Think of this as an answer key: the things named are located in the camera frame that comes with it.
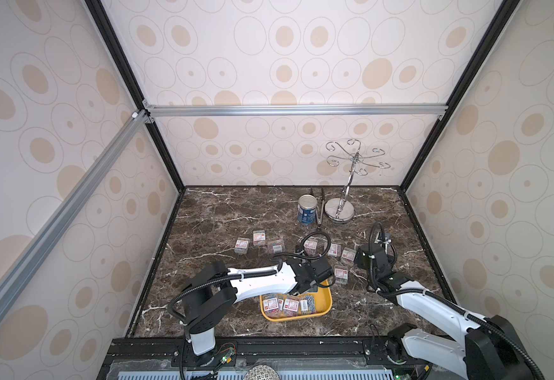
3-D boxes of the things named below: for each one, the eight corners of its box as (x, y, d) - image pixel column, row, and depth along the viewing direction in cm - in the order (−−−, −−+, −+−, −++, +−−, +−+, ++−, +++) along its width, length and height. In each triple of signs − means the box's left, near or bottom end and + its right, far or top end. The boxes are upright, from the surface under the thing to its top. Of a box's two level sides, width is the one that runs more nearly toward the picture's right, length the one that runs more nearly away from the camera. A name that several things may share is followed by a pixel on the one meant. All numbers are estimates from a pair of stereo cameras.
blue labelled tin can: (298, 226, 106) (299, 211, 98) (297, 208, 113) (298, 194, 105) (315, 226, 106) (318, 211, 99) (313, 208, 113) (316, 194, 105)
